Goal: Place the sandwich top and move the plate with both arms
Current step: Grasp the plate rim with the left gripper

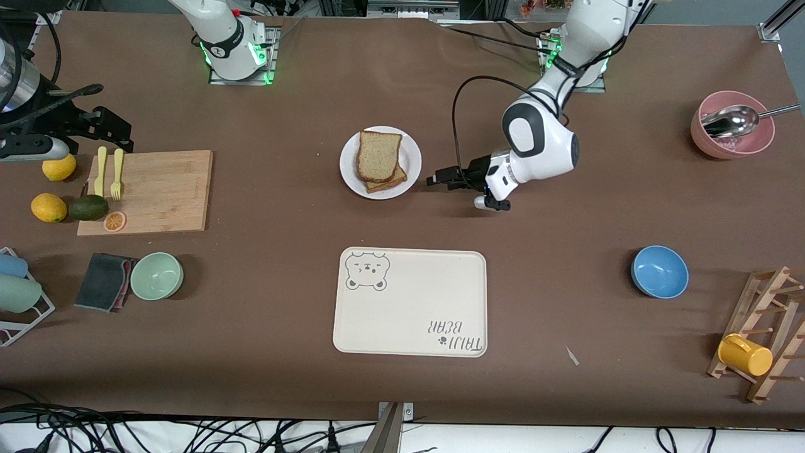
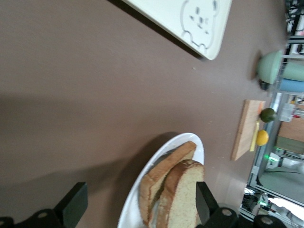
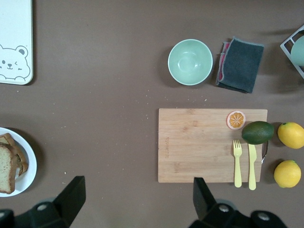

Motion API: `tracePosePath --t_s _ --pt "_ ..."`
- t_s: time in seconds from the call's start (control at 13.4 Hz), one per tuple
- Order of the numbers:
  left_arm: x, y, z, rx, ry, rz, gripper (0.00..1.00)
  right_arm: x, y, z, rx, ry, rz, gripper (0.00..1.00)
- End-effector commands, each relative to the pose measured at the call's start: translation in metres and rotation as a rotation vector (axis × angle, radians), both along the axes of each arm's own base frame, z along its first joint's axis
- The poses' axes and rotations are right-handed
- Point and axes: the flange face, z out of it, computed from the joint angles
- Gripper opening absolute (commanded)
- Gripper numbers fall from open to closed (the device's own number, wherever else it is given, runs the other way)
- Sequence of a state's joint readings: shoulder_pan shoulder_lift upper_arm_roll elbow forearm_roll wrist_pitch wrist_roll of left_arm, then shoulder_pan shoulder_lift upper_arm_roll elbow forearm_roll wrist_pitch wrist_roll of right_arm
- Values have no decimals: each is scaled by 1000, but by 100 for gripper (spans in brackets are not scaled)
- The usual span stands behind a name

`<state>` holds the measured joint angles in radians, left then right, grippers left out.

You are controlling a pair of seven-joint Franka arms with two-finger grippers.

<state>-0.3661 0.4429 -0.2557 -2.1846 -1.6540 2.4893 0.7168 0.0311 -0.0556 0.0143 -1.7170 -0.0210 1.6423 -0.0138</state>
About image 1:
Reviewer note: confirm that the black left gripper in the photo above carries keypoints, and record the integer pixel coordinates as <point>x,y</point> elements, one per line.
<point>473,171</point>

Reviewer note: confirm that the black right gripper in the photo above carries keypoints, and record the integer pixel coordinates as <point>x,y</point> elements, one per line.
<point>63,122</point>

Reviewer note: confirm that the white round plate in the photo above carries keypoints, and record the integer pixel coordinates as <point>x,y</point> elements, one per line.
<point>412,157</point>

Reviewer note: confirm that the plain bread slice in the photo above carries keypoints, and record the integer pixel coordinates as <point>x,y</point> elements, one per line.
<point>379,157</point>

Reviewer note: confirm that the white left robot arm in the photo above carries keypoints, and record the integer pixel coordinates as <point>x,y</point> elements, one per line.
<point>547,145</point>

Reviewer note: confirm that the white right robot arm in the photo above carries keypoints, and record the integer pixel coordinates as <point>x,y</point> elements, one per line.
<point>229,38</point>

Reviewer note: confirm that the yellow plastic knife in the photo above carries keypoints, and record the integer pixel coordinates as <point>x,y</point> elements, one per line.
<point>100,170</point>

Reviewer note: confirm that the yellow plastic fork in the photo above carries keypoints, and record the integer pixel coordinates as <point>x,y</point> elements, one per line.
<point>117,179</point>

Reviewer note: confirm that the yellow lemon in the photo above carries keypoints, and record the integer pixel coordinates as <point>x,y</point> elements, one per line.
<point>60,170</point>
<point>49,208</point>

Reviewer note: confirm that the green avocado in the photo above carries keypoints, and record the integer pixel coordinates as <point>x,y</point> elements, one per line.
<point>88,207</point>

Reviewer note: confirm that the wooden cutting board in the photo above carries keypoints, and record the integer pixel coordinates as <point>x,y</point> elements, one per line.
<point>176,195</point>

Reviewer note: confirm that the orange slice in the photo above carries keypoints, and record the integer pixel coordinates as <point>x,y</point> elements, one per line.
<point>114,221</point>

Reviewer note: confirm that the cream bear print tray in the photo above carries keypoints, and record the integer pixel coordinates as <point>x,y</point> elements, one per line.
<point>409,308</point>

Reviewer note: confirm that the pale green bowl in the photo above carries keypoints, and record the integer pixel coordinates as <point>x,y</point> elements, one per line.
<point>156,277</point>

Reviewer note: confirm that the grey folded cloth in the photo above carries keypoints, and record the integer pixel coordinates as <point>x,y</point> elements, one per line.
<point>100,282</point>

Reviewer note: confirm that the light blue cup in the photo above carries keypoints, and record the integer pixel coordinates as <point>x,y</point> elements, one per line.
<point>12,265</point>

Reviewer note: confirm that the pale green cup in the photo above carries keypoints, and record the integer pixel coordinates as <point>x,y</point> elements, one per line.
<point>19,293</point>

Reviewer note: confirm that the orange artificial flowers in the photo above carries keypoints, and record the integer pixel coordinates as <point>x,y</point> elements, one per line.
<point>541,6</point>

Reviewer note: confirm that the small white tape scrap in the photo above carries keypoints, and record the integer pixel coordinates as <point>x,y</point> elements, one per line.
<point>571,355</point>

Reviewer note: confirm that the blue bowl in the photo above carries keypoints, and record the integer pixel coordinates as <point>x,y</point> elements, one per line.
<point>659,272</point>

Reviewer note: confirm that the pink bowl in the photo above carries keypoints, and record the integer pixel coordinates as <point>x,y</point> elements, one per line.
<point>732,149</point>

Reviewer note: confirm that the metal spoon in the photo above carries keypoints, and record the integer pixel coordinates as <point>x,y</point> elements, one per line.
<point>732,119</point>

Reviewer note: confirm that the wooden cup rack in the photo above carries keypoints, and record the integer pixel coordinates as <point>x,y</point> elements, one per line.
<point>753,308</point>

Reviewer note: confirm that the yellow mug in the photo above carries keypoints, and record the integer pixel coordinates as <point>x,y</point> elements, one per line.
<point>748,357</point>

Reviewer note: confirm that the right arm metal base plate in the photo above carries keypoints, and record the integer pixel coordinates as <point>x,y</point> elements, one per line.
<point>242,82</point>

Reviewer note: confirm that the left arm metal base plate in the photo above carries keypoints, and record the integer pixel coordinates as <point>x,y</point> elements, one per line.
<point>594,89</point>

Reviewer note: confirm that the metal background frame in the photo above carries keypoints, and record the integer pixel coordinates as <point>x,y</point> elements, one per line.
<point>409,7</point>

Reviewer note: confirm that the metal table edge bracket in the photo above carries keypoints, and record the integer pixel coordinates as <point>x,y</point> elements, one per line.
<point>393,434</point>

